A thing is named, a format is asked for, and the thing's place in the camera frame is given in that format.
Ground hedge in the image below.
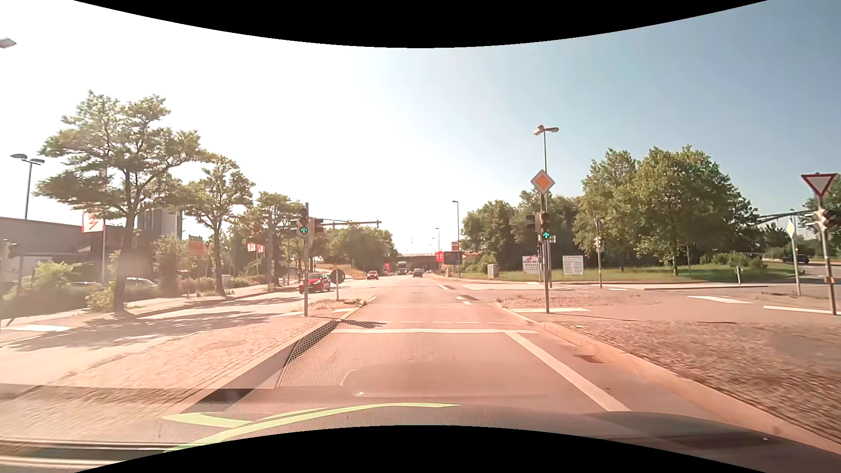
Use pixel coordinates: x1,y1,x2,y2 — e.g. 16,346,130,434
0,235,198,320

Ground large tree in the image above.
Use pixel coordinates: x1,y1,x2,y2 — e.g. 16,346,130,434
33,91,210,312

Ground pavement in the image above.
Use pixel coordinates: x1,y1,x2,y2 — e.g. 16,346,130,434
0,284,303,329

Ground tall double lamp post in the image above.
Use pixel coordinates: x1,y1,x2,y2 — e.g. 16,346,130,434
534,125,561,288

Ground grey building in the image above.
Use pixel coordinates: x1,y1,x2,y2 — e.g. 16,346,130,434
0,209,184,290

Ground traffic light with diamond sign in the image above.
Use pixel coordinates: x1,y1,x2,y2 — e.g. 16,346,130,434
525,169,557,314

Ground row of trees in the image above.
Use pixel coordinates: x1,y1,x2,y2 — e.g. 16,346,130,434
230,192,399,285

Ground traffic light on pole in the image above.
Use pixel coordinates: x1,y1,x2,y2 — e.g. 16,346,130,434
290,202,325,318
593,218,605,289

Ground road markings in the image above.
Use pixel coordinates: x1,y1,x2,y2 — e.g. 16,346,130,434
0,281,841,413

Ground sign on pole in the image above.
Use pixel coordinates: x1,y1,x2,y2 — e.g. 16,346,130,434
786,209,804,298

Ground grass verge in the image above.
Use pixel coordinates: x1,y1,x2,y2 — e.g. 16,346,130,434
460,261,816,283

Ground give way sign with lights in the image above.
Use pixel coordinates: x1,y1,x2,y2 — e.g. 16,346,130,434
800,173,841,316

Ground car's own bonnet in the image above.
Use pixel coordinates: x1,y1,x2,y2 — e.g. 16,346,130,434
0,384,841,473

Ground grey asphalt road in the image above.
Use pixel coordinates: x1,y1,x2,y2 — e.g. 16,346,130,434
0,271,841,454

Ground cobbled traffic island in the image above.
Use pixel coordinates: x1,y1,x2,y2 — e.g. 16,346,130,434
0,299,367,395
494,291,841,442

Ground group of large trees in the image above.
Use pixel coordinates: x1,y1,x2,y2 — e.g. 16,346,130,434
460,145,763,275

